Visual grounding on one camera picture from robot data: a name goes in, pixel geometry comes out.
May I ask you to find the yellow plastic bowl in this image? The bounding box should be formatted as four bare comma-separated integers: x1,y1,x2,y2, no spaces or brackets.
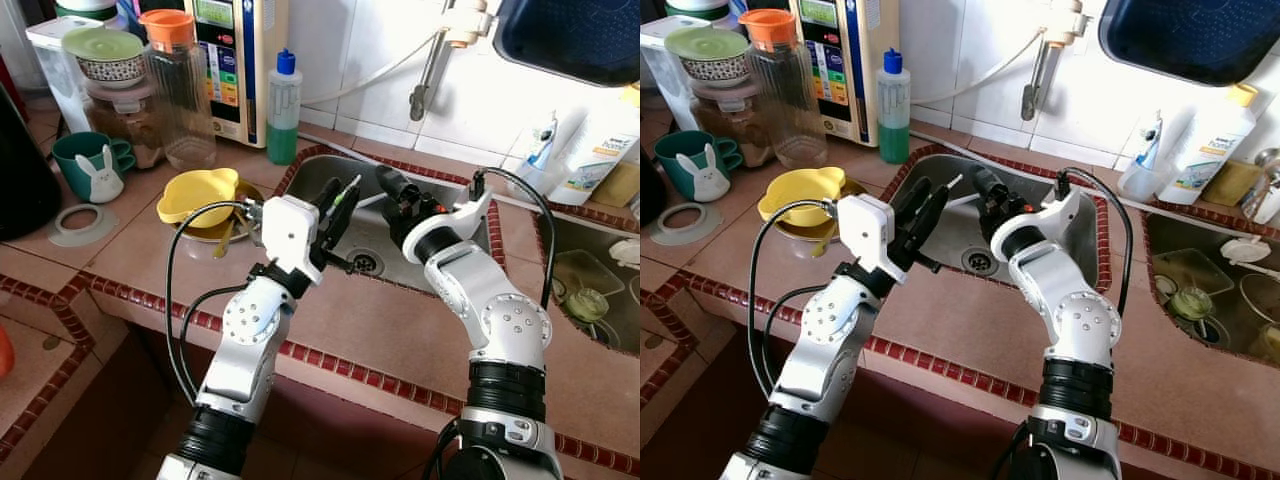
157,168,242,228
757,167,847,227

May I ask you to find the wide stainless steel sink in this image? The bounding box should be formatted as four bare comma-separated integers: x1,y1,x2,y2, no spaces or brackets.
282,150,504,298
880,148,1113,291

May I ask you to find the green soap bottle blue cap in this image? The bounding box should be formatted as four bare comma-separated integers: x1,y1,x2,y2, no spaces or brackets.
266,48,304,167
877,48,913,166

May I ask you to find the stainless steel bowl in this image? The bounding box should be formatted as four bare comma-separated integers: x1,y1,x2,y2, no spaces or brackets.
175,195,263,249
775,180,869,241

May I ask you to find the metal faucet with beige head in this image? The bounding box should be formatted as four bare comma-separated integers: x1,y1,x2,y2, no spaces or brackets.
409,0,493,122
1021,0,1096,122

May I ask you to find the clear plastic cup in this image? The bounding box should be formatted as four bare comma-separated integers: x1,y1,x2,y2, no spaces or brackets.
518,150,563,198
1118,155,1166,204

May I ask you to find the beige water ionizer appliance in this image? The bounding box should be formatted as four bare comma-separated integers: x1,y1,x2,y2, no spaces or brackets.
186,0,291,150
788,0,901,149

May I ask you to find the blue white toothpaste tube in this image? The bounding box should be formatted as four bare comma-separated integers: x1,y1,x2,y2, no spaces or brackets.
1140,110,1164,171
535,110,559,171

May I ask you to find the clear pitcher with orange lid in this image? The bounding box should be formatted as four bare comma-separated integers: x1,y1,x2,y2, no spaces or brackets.
139,9,218,172
740,8,829,171

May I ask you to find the clear plastic food container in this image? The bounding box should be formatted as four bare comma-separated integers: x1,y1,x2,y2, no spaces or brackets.
1152,247,1236,301
552,250,628,301

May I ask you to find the white cleaner bottle yellow cap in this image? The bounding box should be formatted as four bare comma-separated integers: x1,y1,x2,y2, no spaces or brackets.
1160,83,1259,207
548,85,641,207

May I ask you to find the green glass cup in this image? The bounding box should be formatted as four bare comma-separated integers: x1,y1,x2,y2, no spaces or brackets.
563,288,611,325
1168,286,1216,323

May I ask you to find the narrow stainless steel sink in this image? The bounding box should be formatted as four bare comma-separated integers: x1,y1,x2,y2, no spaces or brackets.
537,213,641,358
1143,210,1280,366

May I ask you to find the glass jar with brown contents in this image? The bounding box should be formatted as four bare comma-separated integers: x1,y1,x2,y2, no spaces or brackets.
84,78,166,171
690,78,771,168

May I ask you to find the dark blue plastic basin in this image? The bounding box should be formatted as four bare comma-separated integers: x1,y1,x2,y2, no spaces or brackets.
493,0,641,88
1098,0,1280,88

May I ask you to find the green mug with white bunny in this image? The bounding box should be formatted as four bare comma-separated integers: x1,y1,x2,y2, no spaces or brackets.
655,130,744,203
52,131,137,205

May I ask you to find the black kettle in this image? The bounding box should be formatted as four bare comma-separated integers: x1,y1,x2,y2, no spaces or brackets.
0,80,63,242
640,150,669,226

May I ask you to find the patterned ceramic bowl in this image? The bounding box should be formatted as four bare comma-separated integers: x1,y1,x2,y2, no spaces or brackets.
75,55,147,85
678,55,751,83

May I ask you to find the pale green round lid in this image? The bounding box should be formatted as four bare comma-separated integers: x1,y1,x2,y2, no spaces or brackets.
62,27,147,61
665,26,751,61

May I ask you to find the white translucent plastic container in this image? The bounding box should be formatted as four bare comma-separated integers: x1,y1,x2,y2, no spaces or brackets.
640,15,701,131
25,16,101,133

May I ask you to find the white tub with green lid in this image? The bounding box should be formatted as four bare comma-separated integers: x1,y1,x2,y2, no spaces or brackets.
55,0,121,23
665,0,731,21

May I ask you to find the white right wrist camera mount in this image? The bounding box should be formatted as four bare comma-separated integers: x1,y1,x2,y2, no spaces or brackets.
1020,188,1083,241
437,190,494,244

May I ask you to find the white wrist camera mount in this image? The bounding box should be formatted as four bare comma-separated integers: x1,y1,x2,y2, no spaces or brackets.
1020,188,1083,241
838,192,894,283
437,190,494,244
262,196,323,286

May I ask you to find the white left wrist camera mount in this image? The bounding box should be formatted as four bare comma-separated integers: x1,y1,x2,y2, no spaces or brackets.
838,192,894,283
262,196,323,286

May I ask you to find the white water hose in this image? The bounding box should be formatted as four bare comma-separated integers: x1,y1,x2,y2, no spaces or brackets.
300,28,443,107
912,28,1051,107

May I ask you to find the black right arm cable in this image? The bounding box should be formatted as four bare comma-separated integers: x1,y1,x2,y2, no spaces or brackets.
1060,166,1136,291
470,167,557,311

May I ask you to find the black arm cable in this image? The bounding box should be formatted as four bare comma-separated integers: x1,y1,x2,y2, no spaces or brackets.
1060,166,1136,291
165,200,263,406
470,167,557,311
748,198,841,401

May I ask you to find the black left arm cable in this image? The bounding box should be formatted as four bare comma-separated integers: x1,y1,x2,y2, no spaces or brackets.
748,198,841,401
165,200,263,406

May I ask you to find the grey silicone ring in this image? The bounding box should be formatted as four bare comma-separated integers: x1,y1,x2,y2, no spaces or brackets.
47,203,120,249
650,202,723,247

